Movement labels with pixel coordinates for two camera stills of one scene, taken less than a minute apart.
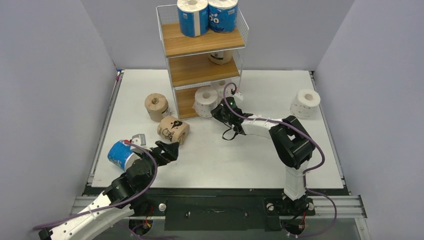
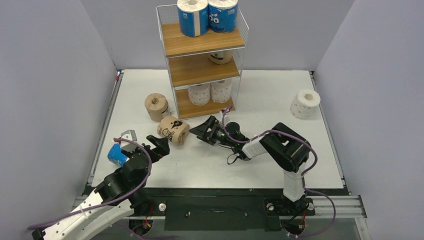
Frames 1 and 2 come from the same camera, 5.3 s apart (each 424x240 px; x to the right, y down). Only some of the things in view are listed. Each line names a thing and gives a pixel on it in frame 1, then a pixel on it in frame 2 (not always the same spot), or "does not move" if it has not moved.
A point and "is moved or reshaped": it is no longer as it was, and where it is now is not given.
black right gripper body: x=224 y=114 to x=214 y=133
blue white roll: x=222 y=15 does not move
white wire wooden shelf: x=201 y=67 does not move
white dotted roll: x=206 y=99 is moved or reshaped
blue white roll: x=193 y=17 does not move
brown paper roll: x=221 y=57 does not move
